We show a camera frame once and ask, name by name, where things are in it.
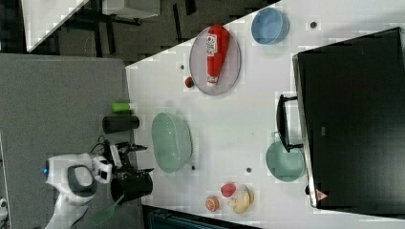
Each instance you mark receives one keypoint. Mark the small red strawberry toy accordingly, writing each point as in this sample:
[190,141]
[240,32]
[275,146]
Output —
[189,83]

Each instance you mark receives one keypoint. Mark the red green strawberry toy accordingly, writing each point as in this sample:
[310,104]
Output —
[228,189]

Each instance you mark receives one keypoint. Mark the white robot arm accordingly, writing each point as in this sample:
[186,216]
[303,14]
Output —
[77,177]

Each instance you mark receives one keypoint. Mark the silver black toaster oven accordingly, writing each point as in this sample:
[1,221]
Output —
[351,102]

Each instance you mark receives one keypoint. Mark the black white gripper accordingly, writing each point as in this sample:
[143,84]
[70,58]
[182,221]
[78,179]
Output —
[111,160]

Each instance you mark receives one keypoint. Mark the black cylinder container upper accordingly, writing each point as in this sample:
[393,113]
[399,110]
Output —
[119,123]

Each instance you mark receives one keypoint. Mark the orange slice toy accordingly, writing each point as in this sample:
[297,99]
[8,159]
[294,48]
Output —
[212,204]

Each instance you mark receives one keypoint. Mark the green spatula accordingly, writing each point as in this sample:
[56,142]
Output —
[104,215]

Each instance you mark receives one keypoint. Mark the grey round plate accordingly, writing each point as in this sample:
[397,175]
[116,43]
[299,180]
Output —
[198,66]

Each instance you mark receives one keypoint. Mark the red ketchup bottle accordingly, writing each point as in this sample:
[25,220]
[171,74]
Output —
[217,41]

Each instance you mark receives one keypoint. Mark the green plastic bottle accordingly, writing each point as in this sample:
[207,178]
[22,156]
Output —
[122,107]

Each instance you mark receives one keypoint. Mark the blue plastic cup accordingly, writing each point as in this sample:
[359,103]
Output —
[269,26]

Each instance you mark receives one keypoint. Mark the blue metal frame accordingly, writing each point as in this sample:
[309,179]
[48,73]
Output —
[159,218]

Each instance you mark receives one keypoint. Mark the mint green mug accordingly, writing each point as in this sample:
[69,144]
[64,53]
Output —
[285,165]

